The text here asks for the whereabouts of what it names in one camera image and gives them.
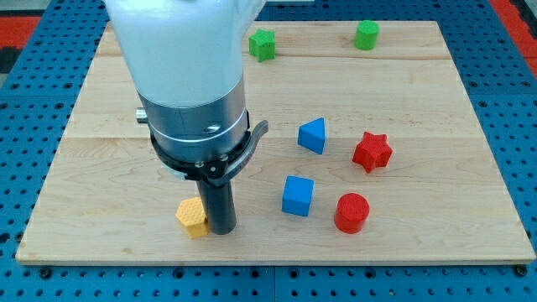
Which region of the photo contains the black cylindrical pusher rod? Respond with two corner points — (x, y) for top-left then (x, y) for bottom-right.
(196, 180), (237, 235)

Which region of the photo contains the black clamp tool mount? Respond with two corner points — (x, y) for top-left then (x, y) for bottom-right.
(150, 120), (269, 187)

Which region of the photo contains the yellow hexagon block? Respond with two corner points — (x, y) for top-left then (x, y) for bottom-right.
(175, 197), (210, 239)

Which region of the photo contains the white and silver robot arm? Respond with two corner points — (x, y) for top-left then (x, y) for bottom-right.
(105, 0), (269, 235)

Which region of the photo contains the blue triangle block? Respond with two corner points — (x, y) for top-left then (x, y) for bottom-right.
(297, 117), (326, 154)

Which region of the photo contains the blue cube block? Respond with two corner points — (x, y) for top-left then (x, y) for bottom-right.
(281, 175), (315, 216)

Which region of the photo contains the red cylinder block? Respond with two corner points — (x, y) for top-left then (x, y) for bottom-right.
(334, 193), (370, 234)

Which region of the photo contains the green star block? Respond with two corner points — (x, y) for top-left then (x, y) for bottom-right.
(248, 29), (276, 62)

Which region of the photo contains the wooden board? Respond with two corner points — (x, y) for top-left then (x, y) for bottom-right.
(16, 21), (535, 266)

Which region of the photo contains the red star block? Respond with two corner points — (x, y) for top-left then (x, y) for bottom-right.
(352, 132), (393, 174)

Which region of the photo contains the green cylinder block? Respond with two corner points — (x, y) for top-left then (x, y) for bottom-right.
(354, 20), (380, 50)

